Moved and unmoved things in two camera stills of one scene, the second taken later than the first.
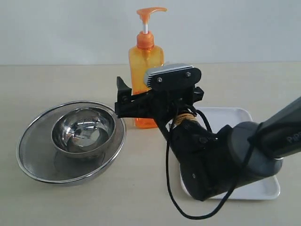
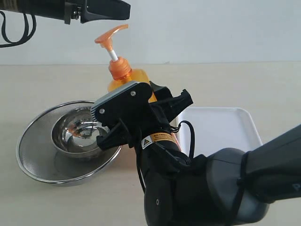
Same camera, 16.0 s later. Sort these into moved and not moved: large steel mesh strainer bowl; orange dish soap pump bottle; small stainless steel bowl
Moved: orange dish soap pump bottle
Not moved: large steel mesh strainer bowl; small stainless steel bowl
